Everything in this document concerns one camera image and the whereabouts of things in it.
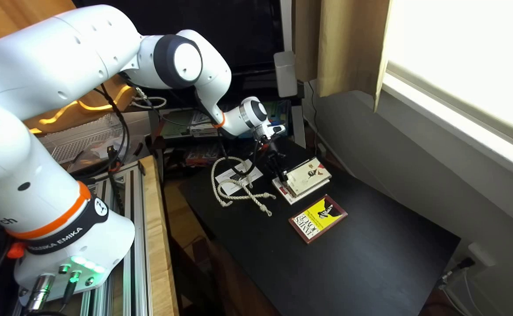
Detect light wooden mounting board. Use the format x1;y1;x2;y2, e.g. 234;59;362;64
137;153;181;316

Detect aluminium rail frame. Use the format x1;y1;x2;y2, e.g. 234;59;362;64
9;162;155;316

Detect yellow curved object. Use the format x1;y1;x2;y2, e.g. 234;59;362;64
19;83;137;138

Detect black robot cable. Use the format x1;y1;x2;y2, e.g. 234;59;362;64
69;81;137;183

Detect white rope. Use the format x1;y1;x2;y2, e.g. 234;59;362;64
207;153;278;220

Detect white book with small figure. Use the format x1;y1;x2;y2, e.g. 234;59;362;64
279;155;334;199

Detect black television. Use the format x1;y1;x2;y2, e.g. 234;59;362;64
72;0;286;90

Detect wide tan curtain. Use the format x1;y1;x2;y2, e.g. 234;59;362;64
292;0;392;115

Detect white box device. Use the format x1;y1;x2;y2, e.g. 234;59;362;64
272;50;301;101

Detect yellow cover book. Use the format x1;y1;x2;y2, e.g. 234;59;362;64
286;196;350;246

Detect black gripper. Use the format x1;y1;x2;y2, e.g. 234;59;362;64
255;117;292;183

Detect white power strip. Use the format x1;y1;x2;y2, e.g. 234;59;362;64
441;241;499;296

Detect white book with colourful illustration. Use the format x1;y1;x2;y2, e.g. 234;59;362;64
269;174;330;208

